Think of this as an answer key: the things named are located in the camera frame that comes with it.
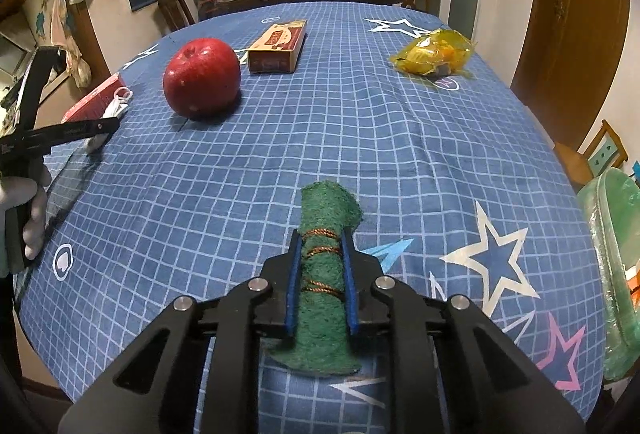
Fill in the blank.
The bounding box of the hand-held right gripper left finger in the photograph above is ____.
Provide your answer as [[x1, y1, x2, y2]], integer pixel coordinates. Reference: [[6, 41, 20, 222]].
[[57, 231, 302, 434]]

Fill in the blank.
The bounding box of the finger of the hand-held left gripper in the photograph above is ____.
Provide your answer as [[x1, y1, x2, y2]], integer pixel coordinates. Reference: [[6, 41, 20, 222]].
[[45, 117, 121, 147]]

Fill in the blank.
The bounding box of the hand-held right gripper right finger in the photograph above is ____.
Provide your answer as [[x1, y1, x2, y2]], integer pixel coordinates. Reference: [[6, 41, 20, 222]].
[[341, 231, 586, 434]]

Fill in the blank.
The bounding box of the green scrub pad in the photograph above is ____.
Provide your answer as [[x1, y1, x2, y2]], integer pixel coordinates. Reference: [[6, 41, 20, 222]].
[[265, 181, 364, 375]]

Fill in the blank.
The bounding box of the trash bin with green bag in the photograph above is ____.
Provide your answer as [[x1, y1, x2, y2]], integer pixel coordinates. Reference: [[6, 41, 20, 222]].
[[575, 167, 640, 382]]

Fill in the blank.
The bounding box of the person's left hand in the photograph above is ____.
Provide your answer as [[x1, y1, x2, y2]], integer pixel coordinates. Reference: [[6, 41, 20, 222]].
[[0, 165, 52, 261]]

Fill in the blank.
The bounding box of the pink flat box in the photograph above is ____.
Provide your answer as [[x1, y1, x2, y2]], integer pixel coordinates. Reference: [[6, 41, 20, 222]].
[[61, 72, 126, 124]]

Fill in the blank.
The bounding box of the hanging pale bag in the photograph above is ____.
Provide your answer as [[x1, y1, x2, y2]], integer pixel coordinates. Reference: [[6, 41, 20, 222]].
[[65, 49, 92, 88]]

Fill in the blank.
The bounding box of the hanging pink cloth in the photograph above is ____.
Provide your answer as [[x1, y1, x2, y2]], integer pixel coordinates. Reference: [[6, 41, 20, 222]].
[[50, 0, 76, 60]]

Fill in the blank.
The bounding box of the red apple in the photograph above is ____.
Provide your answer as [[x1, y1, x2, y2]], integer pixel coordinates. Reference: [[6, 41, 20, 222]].
[[163, 38, 242, 119]]

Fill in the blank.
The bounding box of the brown printed long carton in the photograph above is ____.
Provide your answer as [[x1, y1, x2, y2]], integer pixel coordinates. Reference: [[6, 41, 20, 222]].
[[247, 19, 307, 74]]

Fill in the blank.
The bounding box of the yellow plastic bag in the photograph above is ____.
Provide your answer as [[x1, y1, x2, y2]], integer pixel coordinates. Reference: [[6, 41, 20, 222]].
[[390, 28, 475, 80]]

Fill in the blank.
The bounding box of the small chair with green back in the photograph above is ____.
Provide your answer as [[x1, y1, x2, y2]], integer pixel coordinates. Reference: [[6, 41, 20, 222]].
[[554, 119, 629, 192]]

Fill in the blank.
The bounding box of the brown wooden door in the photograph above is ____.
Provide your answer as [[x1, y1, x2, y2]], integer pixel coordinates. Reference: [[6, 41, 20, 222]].
[[510, 0, 631, 150]]

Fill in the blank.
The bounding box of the teal flower wall decal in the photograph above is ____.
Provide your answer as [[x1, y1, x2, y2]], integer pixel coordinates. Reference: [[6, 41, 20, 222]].
[[35, 0, 53, 40]]

